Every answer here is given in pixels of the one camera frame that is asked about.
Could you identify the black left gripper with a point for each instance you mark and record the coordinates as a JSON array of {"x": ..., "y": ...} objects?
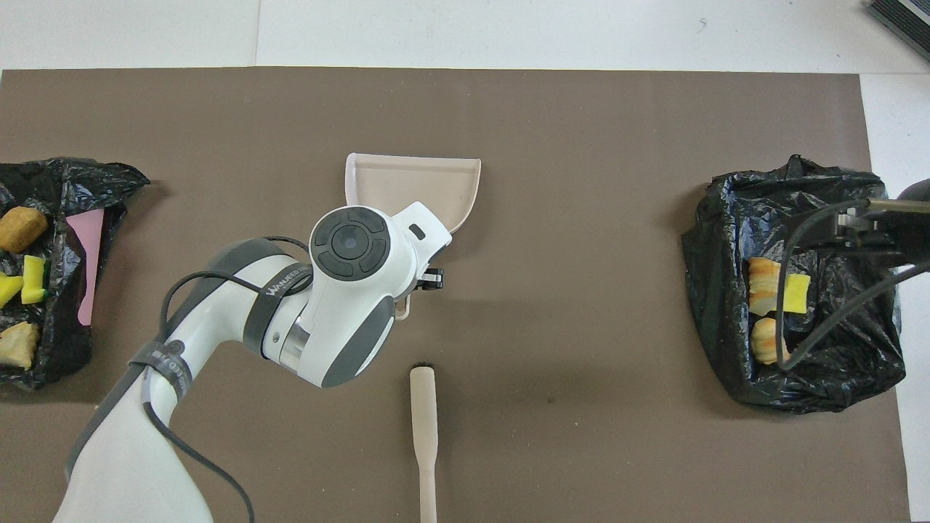
[{"x": 429, "y": 280}]

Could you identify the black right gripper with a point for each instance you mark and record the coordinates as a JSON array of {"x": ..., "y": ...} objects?
[{"x": 917, "y": 218}]

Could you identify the small yellow sponge wedge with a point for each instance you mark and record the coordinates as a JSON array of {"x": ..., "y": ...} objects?
[{"x": 797, "y": 293}]

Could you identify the beige plastic dustpan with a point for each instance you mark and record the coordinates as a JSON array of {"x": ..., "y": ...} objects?
[{"x": 414, "y": 185}]

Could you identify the orange striped roll toy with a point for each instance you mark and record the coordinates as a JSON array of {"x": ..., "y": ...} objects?
[{"x": 764, "y": 287}]

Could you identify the beige hand brush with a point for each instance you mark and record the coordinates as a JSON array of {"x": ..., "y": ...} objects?
[{"x": 424, "y": 421}]

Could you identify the pale bun foam toy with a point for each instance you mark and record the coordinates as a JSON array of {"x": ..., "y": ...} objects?
[{"x": 764, "y": 341}]

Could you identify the notched yellow sponge piece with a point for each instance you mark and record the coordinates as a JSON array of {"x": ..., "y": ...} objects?
[{"x": 33, "y": 280}]

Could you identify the brown nugget foam toy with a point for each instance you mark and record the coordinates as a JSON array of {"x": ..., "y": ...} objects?
[{"x": 20, "y": 229}]

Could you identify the orange striped bread slice toy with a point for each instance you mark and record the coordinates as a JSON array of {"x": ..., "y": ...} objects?
[{"x": 18, "y": 345}]

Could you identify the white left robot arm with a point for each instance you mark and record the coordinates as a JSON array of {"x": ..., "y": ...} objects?
[{"x": 290, "y": 319}]

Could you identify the black trash bag bin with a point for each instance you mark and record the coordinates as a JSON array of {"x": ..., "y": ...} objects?
[{"x": 835, "y": 363}]

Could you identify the black bag bin with board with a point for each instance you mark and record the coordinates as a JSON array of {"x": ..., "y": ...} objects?
[{"x": 65, "y": 334}]

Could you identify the brown table mat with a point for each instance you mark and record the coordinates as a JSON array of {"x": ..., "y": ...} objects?
[{"x": 581, "y": 218}]

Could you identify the dark ribbed panel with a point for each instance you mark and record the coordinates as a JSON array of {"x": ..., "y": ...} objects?
[{"x": 908, "y": 18}]

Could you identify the pink flat board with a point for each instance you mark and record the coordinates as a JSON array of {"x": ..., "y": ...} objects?
[{"x": 89, "y": 254}]

